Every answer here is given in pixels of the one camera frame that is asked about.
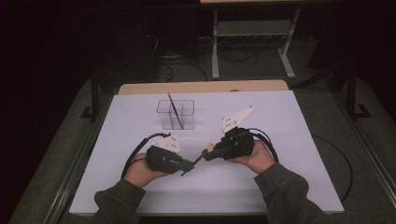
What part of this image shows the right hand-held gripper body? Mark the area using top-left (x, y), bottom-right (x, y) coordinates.
top-left (215, 105), bottom-right (256, 161)

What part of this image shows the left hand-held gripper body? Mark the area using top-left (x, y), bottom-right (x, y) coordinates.
top-left (146, 133), bottom-right (185, 175)

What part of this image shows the black-handled makeup brush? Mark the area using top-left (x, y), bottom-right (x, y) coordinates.
top-left (180, 143), bottom-right (216, 177)
top-left (167, 92), bottom-right (185, 130)

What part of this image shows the clear acrylic organizer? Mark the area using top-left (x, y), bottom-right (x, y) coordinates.
top-left (156, 99), bottom-right (196, 131)

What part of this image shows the person's left hand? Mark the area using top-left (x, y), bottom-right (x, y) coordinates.
top-left (123, 152), bottom-right (171, 189)

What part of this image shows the person's right hand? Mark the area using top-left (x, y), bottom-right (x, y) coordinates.
top-left (228, 139), bottom-right (276, 175)

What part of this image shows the white board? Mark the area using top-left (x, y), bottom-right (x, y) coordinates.
top-left (68, 90), bottom-right (345, 217)

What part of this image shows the wooden table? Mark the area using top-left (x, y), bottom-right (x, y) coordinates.
top-left (117, 79), bottom-right (290, 95)

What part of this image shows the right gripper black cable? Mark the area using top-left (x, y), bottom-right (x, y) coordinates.
top-left (247, 127), bottom-right (279, 163)

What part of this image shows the grey metal rail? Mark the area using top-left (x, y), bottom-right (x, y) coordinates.
top-left (43, 92), bottom-right (114, 224)
top-left (332, 91), bottom-right (396, 200)

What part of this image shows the black floor cable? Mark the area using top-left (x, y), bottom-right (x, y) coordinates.
top-left (311, 133), bottom-right (354, 203)

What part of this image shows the white metal desk frame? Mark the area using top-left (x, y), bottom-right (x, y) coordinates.
top-left (199, 0), bottom-right (302, 80)

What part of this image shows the black metal stand post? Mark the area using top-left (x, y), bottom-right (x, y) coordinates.
top-left (346, 66), bottom-right (373, 121)

